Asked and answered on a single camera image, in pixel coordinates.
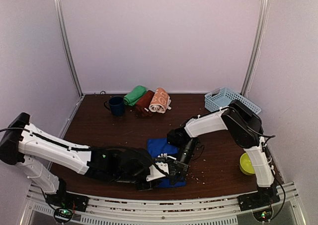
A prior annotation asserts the blue towel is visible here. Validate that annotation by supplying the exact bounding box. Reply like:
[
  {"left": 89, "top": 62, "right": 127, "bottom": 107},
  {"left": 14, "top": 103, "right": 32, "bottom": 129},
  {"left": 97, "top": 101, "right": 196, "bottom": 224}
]
[{"left": 147, "top": 138, "right": 186, "bottom": 189}]

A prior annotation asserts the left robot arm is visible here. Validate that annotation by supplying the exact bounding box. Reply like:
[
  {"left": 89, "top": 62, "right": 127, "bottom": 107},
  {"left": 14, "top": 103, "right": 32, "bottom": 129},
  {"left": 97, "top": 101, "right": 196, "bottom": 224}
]
[{"left": 0, "top": 113, "right": 166, "bottom": 207}]

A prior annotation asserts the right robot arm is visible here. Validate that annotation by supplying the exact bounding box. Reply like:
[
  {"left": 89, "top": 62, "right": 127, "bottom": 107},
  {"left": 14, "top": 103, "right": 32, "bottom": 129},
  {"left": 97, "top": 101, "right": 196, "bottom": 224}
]
[{"left": 166, "top": 100, "right": 277, "bottom": 206}]

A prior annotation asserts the brown rolled towel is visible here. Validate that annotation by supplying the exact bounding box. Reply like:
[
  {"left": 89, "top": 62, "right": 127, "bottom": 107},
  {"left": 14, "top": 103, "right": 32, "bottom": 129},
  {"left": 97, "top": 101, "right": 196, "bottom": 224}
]
[{"left": 134, "top": 90, "right": 155, "bottom": 117}]

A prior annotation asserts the dark blue mug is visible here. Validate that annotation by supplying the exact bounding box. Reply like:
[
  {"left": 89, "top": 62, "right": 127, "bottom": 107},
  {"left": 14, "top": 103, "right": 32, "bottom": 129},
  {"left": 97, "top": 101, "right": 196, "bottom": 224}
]
[{"left": 103, "top": 96, "right": 125, "bottom": 117}]

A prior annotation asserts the green rolled towel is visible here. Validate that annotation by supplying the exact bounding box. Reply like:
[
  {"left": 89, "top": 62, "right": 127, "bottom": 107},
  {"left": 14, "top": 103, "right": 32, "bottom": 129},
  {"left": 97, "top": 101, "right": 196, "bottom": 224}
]
[{"left": 124, "top": 85, "right": 147, "bottom": 106}]

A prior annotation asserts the orange patterned rolled towel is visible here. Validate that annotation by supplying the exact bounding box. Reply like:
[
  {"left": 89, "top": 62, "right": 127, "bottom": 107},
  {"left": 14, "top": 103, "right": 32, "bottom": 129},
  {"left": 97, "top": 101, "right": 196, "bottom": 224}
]
[{"left": 149, "top": 87, "right": 171, "bottom": 114}]

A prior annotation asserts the yellow-green bowl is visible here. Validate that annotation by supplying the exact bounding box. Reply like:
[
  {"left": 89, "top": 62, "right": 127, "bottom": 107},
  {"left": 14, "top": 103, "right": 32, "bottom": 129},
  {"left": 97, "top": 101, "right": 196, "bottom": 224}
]
[{"left": 239, "top": 152, "right": 255, "bottom": 176}]

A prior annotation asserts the light blue plastic basket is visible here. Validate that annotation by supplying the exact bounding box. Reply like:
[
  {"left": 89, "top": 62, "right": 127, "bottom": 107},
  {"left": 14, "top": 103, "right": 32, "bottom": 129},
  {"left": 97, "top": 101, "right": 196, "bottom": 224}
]
[{"left": 204, "top": 87, "right": 261, "bottom": 114}]

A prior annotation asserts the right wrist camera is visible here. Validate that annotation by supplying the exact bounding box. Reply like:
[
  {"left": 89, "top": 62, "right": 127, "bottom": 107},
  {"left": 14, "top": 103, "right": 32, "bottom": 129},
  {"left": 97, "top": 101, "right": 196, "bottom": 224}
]
[{"left": 153, "top": 153, "right": 176, "bottom": 163}]

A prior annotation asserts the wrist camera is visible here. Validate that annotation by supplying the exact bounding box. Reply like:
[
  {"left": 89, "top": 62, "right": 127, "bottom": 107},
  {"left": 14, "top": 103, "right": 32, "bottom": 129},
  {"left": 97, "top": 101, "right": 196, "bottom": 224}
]
[
  {"left": 146, "top": 162, "right": 169, "bottom": 182},
  {"left": 153, "top": 153, "right": 176, "bottom": 163}
]

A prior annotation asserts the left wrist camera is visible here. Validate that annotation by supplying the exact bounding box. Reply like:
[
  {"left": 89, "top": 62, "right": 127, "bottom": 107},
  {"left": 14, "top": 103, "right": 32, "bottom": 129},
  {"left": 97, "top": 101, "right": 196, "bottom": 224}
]
[{"left": 146, "top": 162, "right": 169, "bottom": 182}]

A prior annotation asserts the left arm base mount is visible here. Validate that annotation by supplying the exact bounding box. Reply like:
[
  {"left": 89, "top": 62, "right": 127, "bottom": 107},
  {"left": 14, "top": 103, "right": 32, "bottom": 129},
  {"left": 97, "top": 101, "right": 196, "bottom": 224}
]
[{"left": 44, "top": 192, "right": 89, "bottom": 224}]

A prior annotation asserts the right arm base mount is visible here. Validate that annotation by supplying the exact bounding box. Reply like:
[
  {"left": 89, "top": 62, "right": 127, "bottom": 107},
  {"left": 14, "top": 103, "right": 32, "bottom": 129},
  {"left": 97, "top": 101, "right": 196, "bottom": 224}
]
[{"left": 238, "top": 192, "right": 280, "bottom": 223}]

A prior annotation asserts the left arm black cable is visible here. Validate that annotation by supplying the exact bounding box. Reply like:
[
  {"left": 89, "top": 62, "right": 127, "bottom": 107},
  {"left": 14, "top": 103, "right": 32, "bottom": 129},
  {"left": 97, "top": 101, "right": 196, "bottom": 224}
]
[{"left": 0, "top": 127, "right": 95, "bottom": 151}]

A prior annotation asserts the front aluminium rail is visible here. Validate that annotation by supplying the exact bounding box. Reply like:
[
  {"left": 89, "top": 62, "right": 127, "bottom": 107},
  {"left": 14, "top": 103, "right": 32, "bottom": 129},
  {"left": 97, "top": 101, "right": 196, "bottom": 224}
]
[{"left": 18, "top": 182, "right": 309, "bottom": 225}]

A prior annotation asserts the right aluminium frame post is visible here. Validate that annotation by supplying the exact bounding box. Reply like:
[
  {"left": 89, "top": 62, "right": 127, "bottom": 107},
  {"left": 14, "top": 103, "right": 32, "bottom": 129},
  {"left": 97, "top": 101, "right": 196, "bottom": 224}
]
[{"left": 241, "top": 0, "right": 270, "bottom": 96}]

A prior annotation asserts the aluminium frame post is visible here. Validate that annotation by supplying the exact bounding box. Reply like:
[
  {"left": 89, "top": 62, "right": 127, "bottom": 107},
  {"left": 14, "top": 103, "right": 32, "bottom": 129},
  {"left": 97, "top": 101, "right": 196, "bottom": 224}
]
[
  {"left": 241, "top": 0, "right": 270, "bottom": 96},
  {"left": 53, "top": 0, "right": 83, "bottom": 97}
]

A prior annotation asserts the left aluminium frame post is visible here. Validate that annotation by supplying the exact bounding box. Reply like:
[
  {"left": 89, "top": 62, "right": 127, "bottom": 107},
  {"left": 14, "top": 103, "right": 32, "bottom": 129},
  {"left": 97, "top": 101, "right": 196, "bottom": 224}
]
[{"left": 53, "top": 0, "right": 83, "bottom": 97}]

